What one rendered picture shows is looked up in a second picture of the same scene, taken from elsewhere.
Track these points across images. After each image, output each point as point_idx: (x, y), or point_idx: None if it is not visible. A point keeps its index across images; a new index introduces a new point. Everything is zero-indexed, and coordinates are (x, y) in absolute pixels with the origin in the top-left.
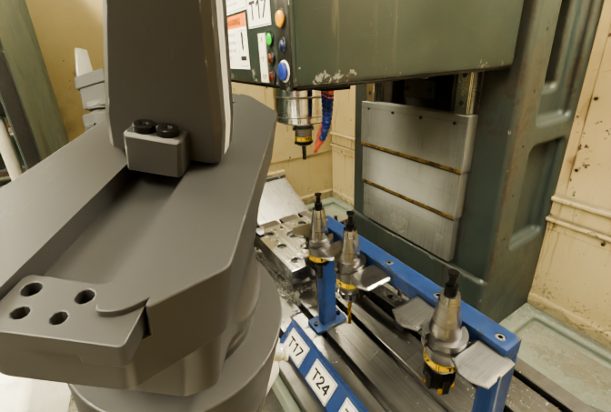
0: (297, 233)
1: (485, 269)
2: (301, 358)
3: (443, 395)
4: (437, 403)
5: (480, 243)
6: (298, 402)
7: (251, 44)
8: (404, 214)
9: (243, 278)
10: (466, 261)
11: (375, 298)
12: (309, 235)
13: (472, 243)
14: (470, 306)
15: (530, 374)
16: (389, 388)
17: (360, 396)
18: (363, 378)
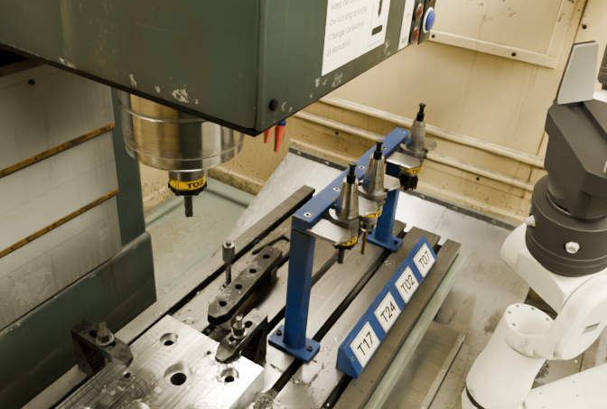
0: (346, 235)
1: (144, 217)
2: (374, 335)
3: (331, 252)
4: (331, 263)
5: (134, 195)
6: (400, 345)
7: (394, 1)
8: (40, 262)
9: None
10: (126, 230)
11: (254, 288)
12: (355, 216)
13: (126, 204)
14: (385, 137)
15: (280, 211)
16: (347, 281)
17: (368, 297)
18: (339, 310)
